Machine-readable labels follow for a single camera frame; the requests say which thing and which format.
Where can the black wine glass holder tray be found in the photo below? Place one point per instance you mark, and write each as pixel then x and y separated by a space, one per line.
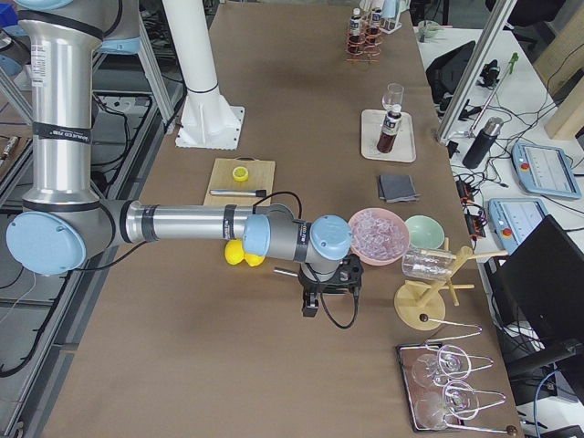
pixel 439 397

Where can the tea bottle white cap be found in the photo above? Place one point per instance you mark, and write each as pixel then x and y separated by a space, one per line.
pixel 389 130

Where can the cream rabbit tray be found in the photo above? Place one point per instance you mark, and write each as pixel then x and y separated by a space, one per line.
pixel 370 129

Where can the wooden cup tree stand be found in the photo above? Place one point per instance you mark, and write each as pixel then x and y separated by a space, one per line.
pixel 418 302

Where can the upper yellow lemon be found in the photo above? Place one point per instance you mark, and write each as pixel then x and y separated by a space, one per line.
pixel 234 252

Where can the green bowl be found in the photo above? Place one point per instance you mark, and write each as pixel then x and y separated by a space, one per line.
pixel 425 232

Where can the clear glass mug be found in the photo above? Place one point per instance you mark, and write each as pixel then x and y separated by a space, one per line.
pixel 429 264

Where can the copper wire bottle basket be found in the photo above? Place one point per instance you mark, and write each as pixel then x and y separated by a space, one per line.
pixel 367 54

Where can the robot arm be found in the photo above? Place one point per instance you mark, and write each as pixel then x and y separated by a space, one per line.
pixel 64 222

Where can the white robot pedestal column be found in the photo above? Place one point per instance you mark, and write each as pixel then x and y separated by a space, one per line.
pixel 208 121

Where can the steel muddler black tip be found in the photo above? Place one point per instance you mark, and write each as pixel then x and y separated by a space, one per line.
pixel 238 193

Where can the clear wine glass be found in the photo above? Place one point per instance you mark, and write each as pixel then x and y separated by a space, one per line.
pixel 392 97

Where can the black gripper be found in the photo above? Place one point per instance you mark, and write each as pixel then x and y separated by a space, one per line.
pixel 311 288

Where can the lemon half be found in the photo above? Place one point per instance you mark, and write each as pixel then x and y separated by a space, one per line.
pixel 240 174

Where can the black monitor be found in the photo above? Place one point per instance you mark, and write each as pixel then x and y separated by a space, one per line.
pixel 541 283

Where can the grey folded cloth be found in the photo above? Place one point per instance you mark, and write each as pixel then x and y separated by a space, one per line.
pixel 394 188

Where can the lower yellow lemon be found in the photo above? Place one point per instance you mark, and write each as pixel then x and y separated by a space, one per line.
pixel 254 260

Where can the black thermos bottle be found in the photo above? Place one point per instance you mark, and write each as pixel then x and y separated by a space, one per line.
pixel 482 143

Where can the pink bowl with ice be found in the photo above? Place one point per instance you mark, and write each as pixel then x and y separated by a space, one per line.
pixel 380 237

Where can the yellow lemon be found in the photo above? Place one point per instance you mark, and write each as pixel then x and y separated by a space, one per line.
pixel 234 252
pixel 254 260

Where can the blue teach pendant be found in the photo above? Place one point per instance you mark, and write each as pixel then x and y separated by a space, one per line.
pixel 544 170
pixel 514 219

